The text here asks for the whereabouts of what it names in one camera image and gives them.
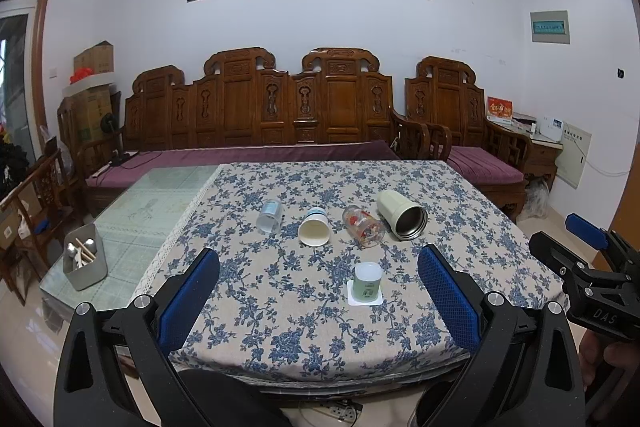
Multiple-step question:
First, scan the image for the red gift box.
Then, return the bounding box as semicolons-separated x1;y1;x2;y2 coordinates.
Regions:
485;97;515;128

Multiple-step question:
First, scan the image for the wooden side table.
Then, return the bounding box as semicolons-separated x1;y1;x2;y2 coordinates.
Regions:
524;132;564;194

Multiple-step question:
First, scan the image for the clear plastic bag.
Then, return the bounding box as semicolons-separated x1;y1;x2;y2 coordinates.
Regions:
524;177;552;222

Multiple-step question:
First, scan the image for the black desk fan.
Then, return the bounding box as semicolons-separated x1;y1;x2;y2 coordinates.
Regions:
99;113;127;168

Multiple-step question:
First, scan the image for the wooden side chair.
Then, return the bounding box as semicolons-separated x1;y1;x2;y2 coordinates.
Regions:
0;149;72;305

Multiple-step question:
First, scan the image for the wall electrical panel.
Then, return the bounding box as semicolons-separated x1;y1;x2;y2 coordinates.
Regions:
529;10;571;46

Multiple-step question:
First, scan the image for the small cardboard box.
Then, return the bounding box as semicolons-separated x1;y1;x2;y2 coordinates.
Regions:
73;42;115;80

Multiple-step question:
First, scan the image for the white square coaster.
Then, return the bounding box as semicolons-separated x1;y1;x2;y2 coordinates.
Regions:
346;280;385;307

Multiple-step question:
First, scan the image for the white desktop device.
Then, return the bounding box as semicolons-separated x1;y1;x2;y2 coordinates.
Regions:
539;117;566;142

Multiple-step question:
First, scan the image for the blue floral tablecloth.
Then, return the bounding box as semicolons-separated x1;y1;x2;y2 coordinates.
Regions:
131;160;569;384

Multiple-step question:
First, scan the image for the glass top table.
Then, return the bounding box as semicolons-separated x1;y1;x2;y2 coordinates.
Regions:
39;167;223;310

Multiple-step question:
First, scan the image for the grey utensil container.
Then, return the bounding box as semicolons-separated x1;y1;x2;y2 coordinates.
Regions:
62;223;108;292

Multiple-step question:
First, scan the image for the printed glass cup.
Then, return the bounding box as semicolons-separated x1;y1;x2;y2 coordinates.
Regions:
342;206;386;249

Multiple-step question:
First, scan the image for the person's right hand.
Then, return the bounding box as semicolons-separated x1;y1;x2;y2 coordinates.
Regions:
579;331;640;408

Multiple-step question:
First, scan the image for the carved wooden armchair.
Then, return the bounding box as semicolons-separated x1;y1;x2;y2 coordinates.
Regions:
390;56;534;223

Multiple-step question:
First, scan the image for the large cardboard box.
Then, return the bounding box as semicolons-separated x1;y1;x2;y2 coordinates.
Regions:
62;84;122;148

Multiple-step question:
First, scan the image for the clear plastic cup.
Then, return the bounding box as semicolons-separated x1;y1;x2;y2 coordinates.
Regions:
256;201;283;235

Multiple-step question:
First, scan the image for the short purple seat cushion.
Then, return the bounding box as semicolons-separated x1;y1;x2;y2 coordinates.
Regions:
447;146;526;186

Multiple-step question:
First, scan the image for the long purple seat cushion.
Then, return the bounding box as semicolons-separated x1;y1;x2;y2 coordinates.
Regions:
85;139;402;190

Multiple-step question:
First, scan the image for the small green white cup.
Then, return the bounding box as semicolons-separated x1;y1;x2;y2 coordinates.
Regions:
354;261;382;302

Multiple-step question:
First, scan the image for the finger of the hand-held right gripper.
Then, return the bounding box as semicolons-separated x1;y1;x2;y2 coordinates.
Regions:
565;213;614;254
528;231;592;278

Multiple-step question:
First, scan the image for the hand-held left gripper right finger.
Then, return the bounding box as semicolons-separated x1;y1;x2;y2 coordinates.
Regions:
415;245;587;427

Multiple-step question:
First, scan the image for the wooden door frame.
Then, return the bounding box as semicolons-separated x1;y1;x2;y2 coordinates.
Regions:
29;0;61;142

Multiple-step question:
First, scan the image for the wooden chopstick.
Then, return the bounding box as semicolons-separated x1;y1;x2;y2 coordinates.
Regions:
75;238;97;264
77;241;99;266

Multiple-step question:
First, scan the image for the white wall cabinet door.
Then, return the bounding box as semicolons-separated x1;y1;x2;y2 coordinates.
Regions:
555;122;594;188

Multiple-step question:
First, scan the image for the carved wooden sofa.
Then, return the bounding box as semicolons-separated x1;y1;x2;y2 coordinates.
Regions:
75;47;437;219

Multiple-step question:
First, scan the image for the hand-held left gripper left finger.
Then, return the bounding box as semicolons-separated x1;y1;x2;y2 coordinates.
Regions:
54;248;221;427

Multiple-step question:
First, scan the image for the white power strip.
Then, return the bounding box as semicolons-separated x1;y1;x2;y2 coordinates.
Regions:
310;399;364;423

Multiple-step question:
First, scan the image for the white paper cup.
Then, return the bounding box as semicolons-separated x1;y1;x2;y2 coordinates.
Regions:
298;208;331;248

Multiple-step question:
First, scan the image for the cream steel thermos cup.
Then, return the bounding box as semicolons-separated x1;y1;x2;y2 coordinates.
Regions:
376;189;429;241

